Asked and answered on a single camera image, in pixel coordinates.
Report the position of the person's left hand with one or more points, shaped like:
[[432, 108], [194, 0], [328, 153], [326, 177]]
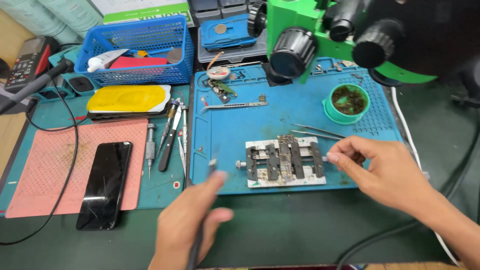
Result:
[[180, 228]]

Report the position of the person's right hand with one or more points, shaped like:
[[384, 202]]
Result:
[[390, 176]]

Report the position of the dark handheld soldering tool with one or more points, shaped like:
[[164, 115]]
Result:
[[195, 243]]

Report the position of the metal circuit board holder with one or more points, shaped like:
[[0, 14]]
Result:
[[262, 176]]

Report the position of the teal cutting mat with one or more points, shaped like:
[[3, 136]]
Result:
[[165, 191]]

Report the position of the small silver tweezers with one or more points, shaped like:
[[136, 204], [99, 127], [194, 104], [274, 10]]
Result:
[[182, 153]]

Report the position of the thin steel tweezers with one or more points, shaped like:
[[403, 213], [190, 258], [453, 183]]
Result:
[[318, 129], [315, 134]]

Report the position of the green tip cleaner cup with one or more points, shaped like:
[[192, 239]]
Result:
[[347, 101]]

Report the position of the black smartphone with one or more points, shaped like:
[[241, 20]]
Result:
[[105, 185]]

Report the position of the silver precision screwdriver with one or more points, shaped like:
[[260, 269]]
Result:
[[150, 146]]

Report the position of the slim silver screwdriver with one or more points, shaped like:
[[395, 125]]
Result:
[[184, 129]]

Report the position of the brass collar screwdriver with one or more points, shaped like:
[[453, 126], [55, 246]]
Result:
[[167, 127]]

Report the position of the phone circuit board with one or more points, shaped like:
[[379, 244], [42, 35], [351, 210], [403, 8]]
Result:
[[287, 157]]

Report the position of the blue silicone work mat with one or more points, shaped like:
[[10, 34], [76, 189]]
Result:
[[225, 127]]

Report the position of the flat metal pry tool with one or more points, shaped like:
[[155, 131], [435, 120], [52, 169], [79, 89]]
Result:
[[232, 106]]

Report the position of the pink perforated mat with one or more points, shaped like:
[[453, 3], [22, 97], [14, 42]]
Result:
[[48, 168]]

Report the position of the small phone board parts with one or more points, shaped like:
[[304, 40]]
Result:
[[222, 90]]

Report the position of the small metal chip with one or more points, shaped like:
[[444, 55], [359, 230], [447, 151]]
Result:
[[262, 98]]

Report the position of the solder wick spool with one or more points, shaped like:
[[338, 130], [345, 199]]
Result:
[[218, 72]]

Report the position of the red card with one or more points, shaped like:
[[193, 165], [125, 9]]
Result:
[[138, 62]]

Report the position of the green and black microscope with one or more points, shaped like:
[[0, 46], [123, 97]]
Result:
[[296, 22]]

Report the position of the white glue tube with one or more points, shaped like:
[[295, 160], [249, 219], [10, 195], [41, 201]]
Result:
[[107, 60]]

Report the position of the blue plastic basket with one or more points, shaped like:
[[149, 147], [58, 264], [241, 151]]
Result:
[[150, 37]]

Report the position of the blue phone repair fixture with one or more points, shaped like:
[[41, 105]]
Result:
[[228, 35]]

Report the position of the round metal coin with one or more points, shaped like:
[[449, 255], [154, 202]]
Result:
[[221, 29]]

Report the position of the green and white carton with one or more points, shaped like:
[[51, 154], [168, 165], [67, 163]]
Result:
[[146, 13]]

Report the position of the grey drawer cabinet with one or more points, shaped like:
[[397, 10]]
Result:
[[213, 9]]

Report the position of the red and black multimeter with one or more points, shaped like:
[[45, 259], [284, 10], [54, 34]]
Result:
[[28, 63]]

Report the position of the pale green rolls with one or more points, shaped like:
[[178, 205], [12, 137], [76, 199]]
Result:
[[56, 17]]

